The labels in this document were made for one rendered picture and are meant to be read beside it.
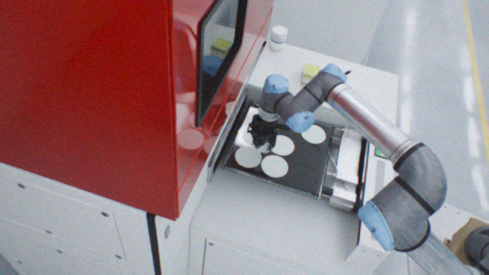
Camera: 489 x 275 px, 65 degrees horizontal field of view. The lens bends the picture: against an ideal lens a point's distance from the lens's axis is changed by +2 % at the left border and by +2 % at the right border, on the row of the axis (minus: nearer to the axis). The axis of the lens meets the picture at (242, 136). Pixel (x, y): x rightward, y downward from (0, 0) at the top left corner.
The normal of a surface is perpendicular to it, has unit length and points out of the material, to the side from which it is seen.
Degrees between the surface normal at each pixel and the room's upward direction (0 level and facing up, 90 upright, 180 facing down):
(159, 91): 90
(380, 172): 0
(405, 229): 61
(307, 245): 0
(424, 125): 0
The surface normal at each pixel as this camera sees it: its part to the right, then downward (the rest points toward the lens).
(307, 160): 0.11, -0.65
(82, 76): -0.29, 0.70
